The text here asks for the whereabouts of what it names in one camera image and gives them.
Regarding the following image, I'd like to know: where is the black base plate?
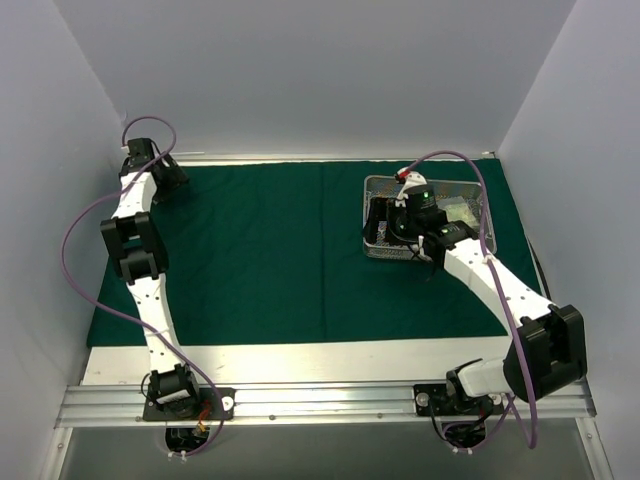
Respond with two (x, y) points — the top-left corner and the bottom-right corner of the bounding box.
(412, 383), (504, 417)
(142, 386), (236, 422)

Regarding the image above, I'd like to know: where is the back aluminium rail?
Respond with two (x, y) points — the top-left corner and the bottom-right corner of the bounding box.
(172, 151), (496, 164)

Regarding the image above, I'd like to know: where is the metal mesh instrument tray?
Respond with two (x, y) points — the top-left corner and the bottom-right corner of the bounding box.
(363, 175), (484, 261)

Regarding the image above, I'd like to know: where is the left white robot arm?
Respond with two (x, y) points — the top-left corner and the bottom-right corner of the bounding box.
(100, 138), (202, 419)

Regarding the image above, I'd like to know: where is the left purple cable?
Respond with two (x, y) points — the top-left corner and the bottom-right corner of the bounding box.
(60, 115), (236, 456)

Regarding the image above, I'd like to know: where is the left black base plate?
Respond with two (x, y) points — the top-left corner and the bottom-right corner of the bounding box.
(142, 386), (236, 422)

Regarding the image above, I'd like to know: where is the front aluminium rail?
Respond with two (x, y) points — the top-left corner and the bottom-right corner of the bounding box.
(53, 377), (596, 429)

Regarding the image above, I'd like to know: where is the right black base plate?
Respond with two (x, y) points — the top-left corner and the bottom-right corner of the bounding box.
(412, 383), (504, 417)

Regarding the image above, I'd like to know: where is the green gauze packet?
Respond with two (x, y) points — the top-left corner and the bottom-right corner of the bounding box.
(441, 201), (479, 228)

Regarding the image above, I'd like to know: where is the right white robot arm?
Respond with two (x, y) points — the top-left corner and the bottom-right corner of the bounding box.
(362, 183), (588, 413)

